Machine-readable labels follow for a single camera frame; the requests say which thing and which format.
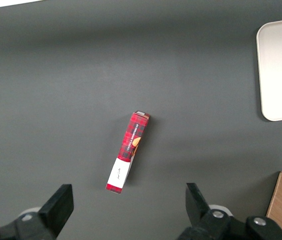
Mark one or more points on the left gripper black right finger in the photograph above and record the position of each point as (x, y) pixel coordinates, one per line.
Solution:
(200, 220)

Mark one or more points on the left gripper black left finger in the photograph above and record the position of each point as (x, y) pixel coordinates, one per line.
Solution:
(53, 210)

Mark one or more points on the beige plastic tray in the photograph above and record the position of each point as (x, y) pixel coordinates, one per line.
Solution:
(280, 70)

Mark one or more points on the red plaid cookie box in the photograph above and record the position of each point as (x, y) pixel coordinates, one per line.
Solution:
(130, 142)

